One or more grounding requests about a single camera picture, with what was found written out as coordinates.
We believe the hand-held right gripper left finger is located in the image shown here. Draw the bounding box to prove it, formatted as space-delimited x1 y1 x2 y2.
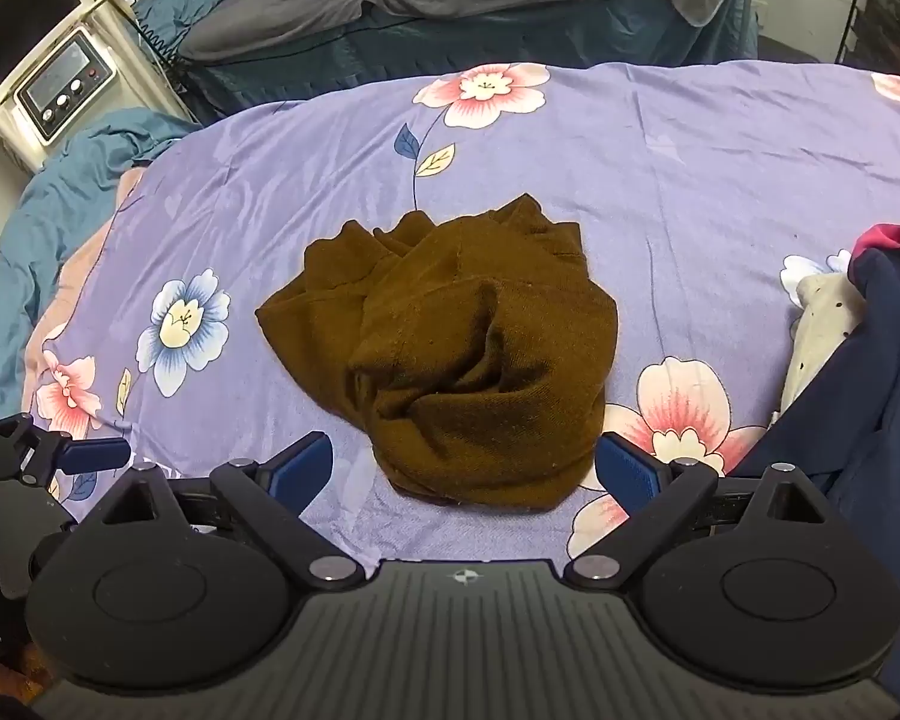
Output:
75 431 366 590

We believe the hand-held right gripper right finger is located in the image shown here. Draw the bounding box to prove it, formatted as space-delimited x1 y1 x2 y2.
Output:
562 431 841 590

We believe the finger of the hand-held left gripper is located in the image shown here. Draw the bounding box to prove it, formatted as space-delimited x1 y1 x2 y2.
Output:
0 412 133 497

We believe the brown knit sweater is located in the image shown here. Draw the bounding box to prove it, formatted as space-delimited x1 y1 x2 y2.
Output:
255 193 620 515

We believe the cream dotted garment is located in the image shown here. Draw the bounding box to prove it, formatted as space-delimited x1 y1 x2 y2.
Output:
780 270 867 410

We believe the navy blue garment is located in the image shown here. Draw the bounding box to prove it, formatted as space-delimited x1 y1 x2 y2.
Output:
742 225 900 691

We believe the purple floral bed sheet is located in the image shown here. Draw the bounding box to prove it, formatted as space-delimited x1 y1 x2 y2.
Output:
21 58 900 563

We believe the pink garment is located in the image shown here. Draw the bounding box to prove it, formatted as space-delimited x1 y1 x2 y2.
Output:
849 223 900 256

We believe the white device with knobs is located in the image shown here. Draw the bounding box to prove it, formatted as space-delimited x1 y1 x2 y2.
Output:
15 26 118 145

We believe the white medical device with screen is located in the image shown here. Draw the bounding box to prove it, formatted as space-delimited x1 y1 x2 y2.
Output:
0 0 192 173

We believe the dark teal bed cover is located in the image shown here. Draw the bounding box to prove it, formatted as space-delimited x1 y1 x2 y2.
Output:
184 0 760 125

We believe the grey blanket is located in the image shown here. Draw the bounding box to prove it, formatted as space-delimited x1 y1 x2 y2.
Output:
176 0 623 65

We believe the black coiled cable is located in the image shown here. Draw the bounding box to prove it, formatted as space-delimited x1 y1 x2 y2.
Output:
136 9 187 85

